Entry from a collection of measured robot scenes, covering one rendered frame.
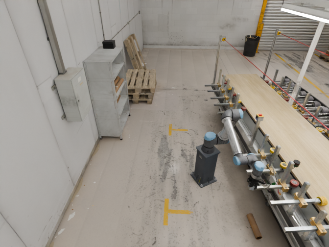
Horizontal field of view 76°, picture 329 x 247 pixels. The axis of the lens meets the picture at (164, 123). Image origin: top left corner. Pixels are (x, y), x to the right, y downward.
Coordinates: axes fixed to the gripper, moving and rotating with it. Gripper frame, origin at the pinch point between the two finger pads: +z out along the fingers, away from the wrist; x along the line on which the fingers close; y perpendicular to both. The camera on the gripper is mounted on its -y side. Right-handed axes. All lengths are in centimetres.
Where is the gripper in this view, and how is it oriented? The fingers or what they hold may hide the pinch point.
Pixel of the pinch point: (252, 189)
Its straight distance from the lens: 249.7
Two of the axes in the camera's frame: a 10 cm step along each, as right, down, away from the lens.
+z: 0.0, 8.2, 5.8
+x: 0.6, 5.7, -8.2
